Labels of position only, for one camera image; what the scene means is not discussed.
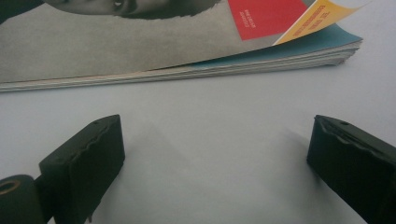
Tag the magazine with grey cover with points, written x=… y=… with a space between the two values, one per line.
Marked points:
x=130 y=53

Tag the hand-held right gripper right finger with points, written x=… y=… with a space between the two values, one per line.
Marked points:
x=355 y=165

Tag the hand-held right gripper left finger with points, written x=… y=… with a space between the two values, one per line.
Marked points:
x=84 y=165

